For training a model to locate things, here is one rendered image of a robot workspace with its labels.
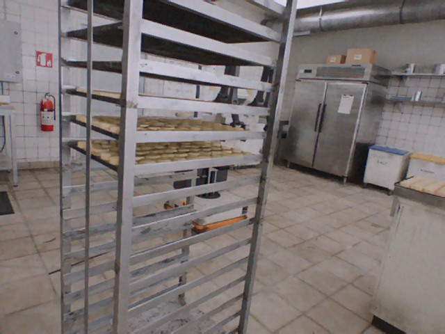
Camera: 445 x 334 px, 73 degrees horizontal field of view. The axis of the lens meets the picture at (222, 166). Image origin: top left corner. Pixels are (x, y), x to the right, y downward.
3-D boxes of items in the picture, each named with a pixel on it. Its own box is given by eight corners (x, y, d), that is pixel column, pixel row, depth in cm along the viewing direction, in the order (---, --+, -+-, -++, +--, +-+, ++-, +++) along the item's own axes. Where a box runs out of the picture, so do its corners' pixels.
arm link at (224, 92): (234, 50, 241) (224, 47, 234) (245, 52, 232) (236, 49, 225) (222, 104, 256) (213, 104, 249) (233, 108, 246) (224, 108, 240)
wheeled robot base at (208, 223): (161, 209, 317) (163, 187, 312) (208, 201, 358) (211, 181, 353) (199, 236, 268) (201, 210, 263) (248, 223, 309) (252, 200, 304)
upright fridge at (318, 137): (366, 181, 574) (392, 71, 528) (343, 186, 515) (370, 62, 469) (305, 164, 676) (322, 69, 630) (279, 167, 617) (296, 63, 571)
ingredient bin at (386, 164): (358, 187, 521) (368, 144, 504) (372, 184, 564) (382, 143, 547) (391, 197, 483) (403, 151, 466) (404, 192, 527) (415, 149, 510)
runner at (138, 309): (247, 257, 134) (247, 250, 133) (252, 259, 132) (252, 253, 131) (108, 321, 89) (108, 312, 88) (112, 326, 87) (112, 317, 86)
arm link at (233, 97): (240, 53, 236) (230, 50, 229) (245, 53, 232) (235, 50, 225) (234, 108, 246) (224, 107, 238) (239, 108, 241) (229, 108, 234)
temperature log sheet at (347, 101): (350, 113, 502) (354, 95, 495) (349, 113, 500) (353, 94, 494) (338, 112, 518) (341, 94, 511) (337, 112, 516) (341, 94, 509)
